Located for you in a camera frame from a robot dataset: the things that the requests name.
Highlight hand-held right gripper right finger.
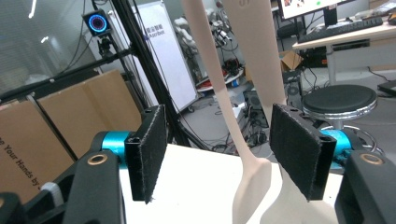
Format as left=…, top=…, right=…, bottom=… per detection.
left=269, top=103, right=353, bottom=202

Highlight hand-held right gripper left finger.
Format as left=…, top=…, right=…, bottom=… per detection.
left=92, top=105, right=168, bottom=204

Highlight beige slotted spatula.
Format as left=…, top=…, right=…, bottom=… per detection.
left=222, top=0, right=340, bottom=224

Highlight wooden slotted spatula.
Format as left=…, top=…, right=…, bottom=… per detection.
left=181, top=0, right=273, bottom=224

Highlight white foam mat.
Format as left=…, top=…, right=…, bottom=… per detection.
left=120, top=143, right=344, bottom=224

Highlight black round stool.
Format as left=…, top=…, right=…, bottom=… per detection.
left=302, top=84, right=379, bottom=157

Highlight cardboard boxes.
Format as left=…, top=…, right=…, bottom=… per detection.
left=36, top=68, right=143, bottom=160

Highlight round white table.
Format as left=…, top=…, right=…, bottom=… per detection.
left=195, top=68, right=246, bottom=93

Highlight white banner board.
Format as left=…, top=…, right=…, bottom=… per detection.
left=132, top=1, right=199, bottom=114

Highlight brown cardboard sheet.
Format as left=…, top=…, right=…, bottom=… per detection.
left=0, top=99, right=77, bottom=203

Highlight black keyboard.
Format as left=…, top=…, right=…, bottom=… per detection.
left=297, top=16, right=385, bottom=44

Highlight wooden desk with metal legs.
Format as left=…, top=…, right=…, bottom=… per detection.
left=291, top=21, right=396, bottom=94

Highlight computer monitor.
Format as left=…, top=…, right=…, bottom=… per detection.
left=277, top=0, right=357, bottom=21

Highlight camera with blue ring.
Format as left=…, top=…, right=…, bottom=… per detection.
left=82, top=8, right=113, bottom=37

